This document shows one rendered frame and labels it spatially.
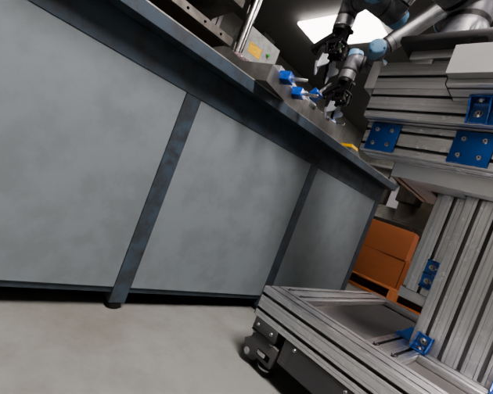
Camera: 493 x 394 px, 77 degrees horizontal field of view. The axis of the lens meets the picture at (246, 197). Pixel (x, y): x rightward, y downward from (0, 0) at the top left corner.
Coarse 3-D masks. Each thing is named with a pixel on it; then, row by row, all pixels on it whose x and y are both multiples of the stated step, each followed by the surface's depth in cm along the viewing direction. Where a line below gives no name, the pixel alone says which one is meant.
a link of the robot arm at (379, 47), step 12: (420, 12) 131; (432, 12) 128; (444, 12) 128; (408, 24) 130; (420, 24) 129; (432, 24) 131; (396, 36) 131; (372, 48) 132; (384, 48) 131; (396, 48) 135; (372, 60) 137
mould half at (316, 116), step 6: (306, 102) 122; (300, 108) 120; (306, 108) 122; (306, 114) 123; (312, 114) 125; (318, 114) 128; (312, 120) 126; (318, 120) 129; (324, 120) 131; (330, 120) 134; (318, 126) 130; (324, 126) 132; (330, 126) 134; (330, 132) 136
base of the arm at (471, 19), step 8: (448, 16) 86; (456, 16) 84; (464, 16) 82; (472, 16) 82; (480, 16) 81; (488, 16) 82; (448, 24) 84; (456, 24) 82; (464, 24) 81; (472, 24) 81; (480, 24) 81; (488, 24) 82; (440, 32) 85
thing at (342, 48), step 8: (336, 24) 121; (336, 32) 123; (344, 32) 119; (352, 32) 120; (336, 40) 119; (344, 40) 119; (328, 48) 122; (336, 48) 118; (344, 48) 120; (328, 56) 125; (336, 56) 123; (344, 56) 121
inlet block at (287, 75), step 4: (276, 68) 99; (280, 68) 98; (280, 72) 98; (284, 72) 97; (288, 72) 97; (280, 76) 98; (284, 76) 97; (288, 76) 96; (292, 76) 98; (280, 80) 99; (284, 80) 98; (288, 80) 97; (292, 80) 98; (296, 80) 97; (300, 80) 96; (304, 80) 95; (288, 84) 100; (292, 84) 99
